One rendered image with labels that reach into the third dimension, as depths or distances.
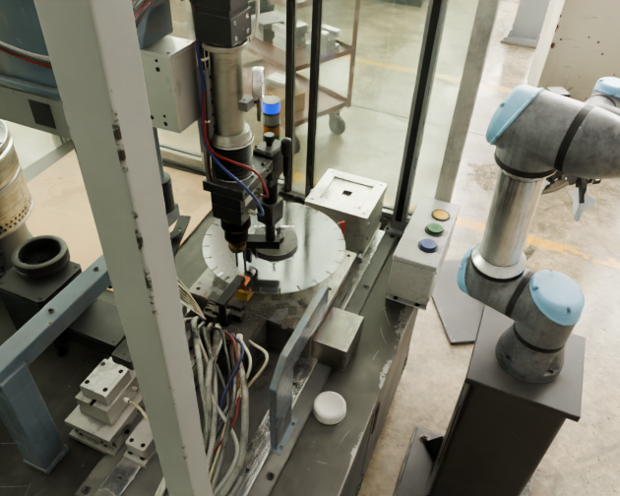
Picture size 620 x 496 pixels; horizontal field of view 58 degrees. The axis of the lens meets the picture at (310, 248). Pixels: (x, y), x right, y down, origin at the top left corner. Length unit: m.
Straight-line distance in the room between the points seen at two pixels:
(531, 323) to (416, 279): 0.29
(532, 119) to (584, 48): 3.14
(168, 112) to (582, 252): 2.52
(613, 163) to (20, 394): 1.04
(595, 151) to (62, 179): 1.55
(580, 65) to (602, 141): 3.19
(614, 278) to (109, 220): 2.78
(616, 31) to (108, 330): 3.55
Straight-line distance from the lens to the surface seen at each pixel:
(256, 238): 1.18
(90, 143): 0.38
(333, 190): 1.56
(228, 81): 0.90
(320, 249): 1.28
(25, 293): 1.31
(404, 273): 1.39
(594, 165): 1.01
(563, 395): 1.40
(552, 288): 1.28
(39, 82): 1.16
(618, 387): 2.55
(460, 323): 2.48
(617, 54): 4.20
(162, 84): 0.88
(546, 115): 1.01
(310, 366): 1.29
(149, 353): 0.50
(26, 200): 1.57
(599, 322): 2.76
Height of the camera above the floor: 1.78
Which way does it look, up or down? 41 degrees down
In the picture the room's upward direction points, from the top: 3 degrees clockwise
